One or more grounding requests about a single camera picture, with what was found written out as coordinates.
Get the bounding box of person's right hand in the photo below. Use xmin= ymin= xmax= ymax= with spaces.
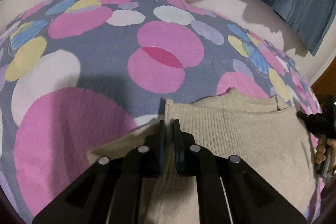
xmin=315 ymin=139 xmax=336 ymax=168

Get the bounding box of beige knit sweater with flowers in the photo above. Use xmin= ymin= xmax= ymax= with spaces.
xmin=88 ymin=87 xmax=318 ymax=224

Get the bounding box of colourful circle-pattern bedspread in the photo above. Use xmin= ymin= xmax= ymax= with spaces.
xmin=1 ymin=0 xmax=320 ymax=223

